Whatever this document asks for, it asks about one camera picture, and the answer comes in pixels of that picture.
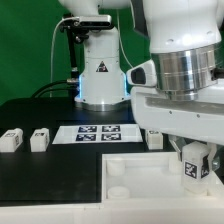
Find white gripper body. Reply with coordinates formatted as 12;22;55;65
131;87;224;145

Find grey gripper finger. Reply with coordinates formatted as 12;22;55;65
207;143;220;171
168;135;186;161

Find white square table top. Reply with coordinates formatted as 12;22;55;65
101;151;224;203

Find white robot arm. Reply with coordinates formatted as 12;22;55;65
59;0;224;147

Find white L-shaped obstacle fence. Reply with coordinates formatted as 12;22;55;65
0;154;224;224

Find white sheet with AprilTags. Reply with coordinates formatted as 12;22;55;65
53;124;142;144

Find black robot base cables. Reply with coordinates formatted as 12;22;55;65
30;78;80;99

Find black camera on stand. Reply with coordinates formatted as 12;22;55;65
59;13;113;98

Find white camera cable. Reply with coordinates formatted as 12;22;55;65
49;18;73;98

